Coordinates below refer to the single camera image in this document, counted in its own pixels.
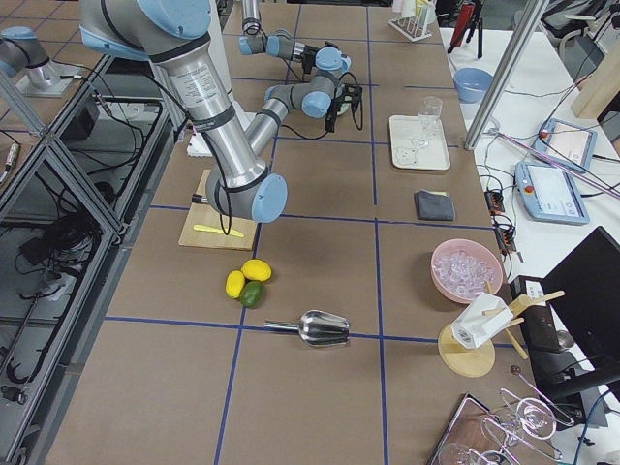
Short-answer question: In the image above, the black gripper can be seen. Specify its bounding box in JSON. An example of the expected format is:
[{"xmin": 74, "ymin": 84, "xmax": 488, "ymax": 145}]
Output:
[
  {"xmin": 325, "ymin": 83, "xmax": 362, "ymax": 132},
  {"xmin": 300, "ymin": 42, "xmax": 339, "ymax": 74}
]

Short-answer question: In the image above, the light green bowl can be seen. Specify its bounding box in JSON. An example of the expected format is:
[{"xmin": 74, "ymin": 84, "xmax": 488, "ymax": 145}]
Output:
[{"xmin": 334, "ymin": 94, "xmax": 351, "ymax": 116}]

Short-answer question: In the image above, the light blue plastic cup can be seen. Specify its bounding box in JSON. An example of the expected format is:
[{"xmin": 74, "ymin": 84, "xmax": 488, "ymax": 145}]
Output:
[{"xmin": 341, "ymin": 54, "xmax": 352, "ymax": 73}]

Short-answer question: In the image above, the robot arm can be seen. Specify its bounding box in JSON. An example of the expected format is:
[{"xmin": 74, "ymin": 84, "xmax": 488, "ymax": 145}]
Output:
[
  {"xmin": 238, "ymin": 0, "xmax": 351, "ymax": 74},
  {"xmin": 80, "ymin": 1, "xmax": 362, "ymax": 223}
]

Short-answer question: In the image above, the blue bowl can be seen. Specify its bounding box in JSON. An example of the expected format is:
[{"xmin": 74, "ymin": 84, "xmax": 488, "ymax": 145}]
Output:
[{"xmin": 453, "ymin": 68, "xmax": 493, "ymax": 104}]

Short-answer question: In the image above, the pink bowl of ice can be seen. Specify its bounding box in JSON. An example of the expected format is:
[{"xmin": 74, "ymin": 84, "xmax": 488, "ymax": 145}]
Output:
[{"xmin": 430, "ymin": 239, "xmax": 504, "ymax": 304}]

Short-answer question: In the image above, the metal ice scoop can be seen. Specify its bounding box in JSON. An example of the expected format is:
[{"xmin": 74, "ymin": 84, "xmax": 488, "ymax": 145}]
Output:
[{"xmin": 263, "ymin": 310, "xmax": 350, "ymax": 348}]

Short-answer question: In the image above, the cream bear tray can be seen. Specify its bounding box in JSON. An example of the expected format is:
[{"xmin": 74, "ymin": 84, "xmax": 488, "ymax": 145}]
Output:
[{"xmin": 388, "ymin": 115, "xmax": 450, "ymax": 171}]

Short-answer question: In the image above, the clear wine glass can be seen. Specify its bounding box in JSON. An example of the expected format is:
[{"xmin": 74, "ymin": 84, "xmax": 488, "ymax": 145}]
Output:
[{"xmin": 413, "ymin": 96, "xmax": 443, "ymax": 149}]

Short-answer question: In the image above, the wooden cutting board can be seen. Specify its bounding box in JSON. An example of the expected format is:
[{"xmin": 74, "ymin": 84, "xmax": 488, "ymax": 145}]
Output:
[{"xmin": 178, "ymin": 169, "xmax": 261, "ymax": 252}]

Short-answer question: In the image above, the yellow lemon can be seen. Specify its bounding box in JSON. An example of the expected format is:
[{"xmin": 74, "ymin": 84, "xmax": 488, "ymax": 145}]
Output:
[
  {"xmin": 240, "ymin": 259, "xmax": 272, "ymax": 282},
  {"xmin": 225, "ymin": 270, "xmax": 246, "ymax": 299}
]

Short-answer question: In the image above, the yellow plastic knife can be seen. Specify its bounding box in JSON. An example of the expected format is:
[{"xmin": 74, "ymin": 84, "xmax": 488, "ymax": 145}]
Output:
[{"xmin": 193, "ymin": 224, "xmax": 245, "ymax": 238}]

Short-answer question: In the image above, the black tripod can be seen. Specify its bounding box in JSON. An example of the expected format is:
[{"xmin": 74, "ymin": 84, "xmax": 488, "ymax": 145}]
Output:
[{"xmin": 466, "ymin": 11, "xmax": 483, "ymax": 59}]

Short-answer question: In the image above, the green lime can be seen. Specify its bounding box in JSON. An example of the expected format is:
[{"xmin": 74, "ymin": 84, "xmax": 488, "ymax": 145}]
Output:
[{"xmin": 239, "ymin": 281, "xmax": 265, "ymax": 308}]

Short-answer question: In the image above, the near teach pendant tablet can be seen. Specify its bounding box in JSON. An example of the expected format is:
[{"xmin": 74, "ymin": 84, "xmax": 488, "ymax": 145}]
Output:
[{"xmin": 514, "ymin": 162, "xmax": 590, "ymax": 225}]

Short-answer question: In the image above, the teach pendant tablet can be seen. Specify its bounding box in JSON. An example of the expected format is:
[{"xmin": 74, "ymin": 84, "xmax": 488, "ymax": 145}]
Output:
[
  {"xmin": 532, "ymin": 118, "xmax": 597, "ymax": 172},
  {"xmin": 514, "ymin": 162, "xmax": 590, "ymax": 225}
]

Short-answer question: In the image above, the far teach pendant tablet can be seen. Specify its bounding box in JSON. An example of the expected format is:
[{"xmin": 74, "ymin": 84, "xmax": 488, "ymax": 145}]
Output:
[{"xmin": 532, "ymin": 118, "xmax": 597, "ymax": 172}]

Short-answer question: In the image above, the wooden mug tree stand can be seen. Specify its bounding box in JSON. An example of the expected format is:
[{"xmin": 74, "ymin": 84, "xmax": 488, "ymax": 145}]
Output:
[{"xmin": 438, "ymin": 291, "xmax": 565, "ymax": 378}]

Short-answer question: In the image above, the black monitor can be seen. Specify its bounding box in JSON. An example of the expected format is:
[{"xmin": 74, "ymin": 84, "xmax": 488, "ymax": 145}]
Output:
[{"xmin": 522, "ymin": 226, "xmax": 619, "ymax": 400}]

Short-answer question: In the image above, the glass rack tray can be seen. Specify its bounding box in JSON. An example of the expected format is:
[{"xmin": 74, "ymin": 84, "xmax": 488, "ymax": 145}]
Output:
[{"xmin": 427, "ymin": 386, "xmax": 574, "ymax": 464}]

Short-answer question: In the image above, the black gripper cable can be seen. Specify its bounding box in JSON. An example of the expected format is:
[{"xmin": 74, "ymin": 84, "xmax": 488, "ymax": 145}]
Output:
[{"xmin": 280, "ymin": 71, "xmax": 364, "ymax": 137}]

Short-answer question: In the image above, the white wire cup rack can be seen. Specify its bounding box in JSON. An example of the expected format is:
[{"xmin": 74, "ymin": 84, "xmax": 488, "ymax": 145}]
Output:
[{"xmin": 388, "ymin": 0, "xmax": 436, "ymax": 42}]

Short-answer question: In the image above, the aluminium frame post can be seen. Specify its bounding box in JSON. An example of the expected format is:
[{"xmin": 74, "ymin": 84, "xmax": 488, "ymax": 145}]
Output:
[{"xmin": 464, "ymin": 0, "xmax": 548, "ymax": 150}]

